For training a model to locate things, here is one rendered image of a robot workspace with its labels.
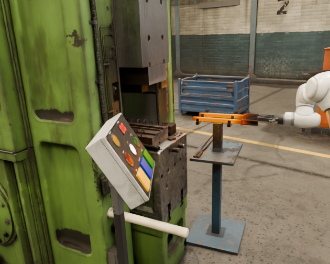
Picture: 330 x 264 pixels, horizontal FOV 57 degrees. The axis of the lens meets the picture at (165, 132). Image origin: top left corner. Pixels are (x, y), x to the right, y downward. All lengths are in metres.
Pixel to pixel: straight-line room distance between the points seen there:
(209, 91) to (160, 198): 4.03
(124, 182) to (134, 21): 0.81
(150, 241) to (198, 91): 4.08
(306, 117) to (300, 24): 7.28
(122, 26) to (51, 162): 0.84
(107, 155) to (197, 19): 9.67
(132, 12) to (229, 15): 8.55
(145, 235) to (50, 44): 1.21
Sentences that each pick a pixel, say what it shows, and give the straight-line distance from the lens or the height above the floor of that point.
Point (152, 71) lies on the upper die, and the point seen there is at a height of 1.34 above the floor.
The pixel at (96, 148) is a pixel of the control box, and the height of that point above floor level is 1.16.
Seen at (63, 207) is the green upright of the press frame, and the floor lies 0.57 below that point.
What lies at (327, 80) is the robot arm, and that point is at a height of 1.30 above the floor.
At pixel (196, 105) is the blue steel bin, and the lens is 5.78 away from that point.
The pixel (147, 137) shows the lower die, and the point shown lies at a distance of 1.69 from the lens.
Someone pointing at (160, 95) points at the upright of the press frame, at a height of 1.14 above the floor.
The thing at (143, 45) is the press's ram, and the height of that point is 1.47.
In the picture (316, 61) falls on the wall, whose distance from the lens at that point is 9.18.
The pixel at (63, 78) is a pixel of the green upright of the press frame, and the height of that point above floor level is 1.33.
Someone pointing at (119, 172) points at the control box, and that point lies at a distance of 1.07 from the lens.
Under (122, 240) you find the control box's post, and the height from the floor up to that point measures 0.67.
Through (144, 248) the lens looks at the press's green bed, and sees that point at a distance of 2.04.
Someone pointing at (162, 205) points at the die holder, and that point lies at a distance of 1.79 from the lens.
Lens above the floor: 1.52
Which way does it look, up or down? 18 degrees down
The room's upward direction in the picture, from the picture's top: 2 degrees counter-clockwise
